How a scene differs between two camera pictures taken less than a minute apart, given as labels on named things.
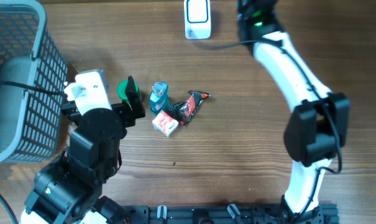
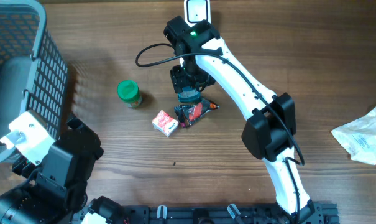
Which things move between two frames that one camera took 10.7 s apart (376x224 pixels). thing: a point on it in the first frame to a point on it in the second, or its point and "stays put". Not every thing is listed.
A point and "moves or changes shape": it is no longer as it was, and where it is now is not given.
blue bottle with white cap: (159, 98) to (189, 94)
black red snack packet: (185, 110) moves or changes shape
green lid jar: (121, 88) stays put
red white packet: (165, 123) stays put
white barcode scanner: (197, 19) stays put
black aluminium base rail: (224, 214) stays put
